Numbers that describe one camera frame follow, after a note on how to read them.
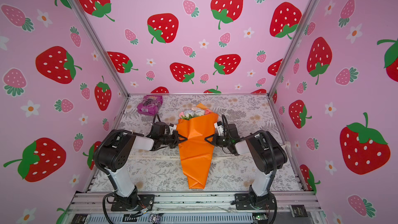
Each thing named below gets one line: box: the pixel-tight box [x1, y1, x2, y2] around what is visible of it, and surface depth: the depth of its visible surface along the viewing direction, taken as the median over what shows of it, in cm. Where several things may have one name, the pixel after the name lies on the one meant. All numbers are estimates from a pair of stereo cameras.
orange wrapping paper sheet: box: [176, 103, 219, 190], surface depth 90 cm
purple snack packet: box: [136, 94, 164, 117], surface depth 109 cm
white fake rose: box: [183, 109, 194, 118], surface depth 103 cm
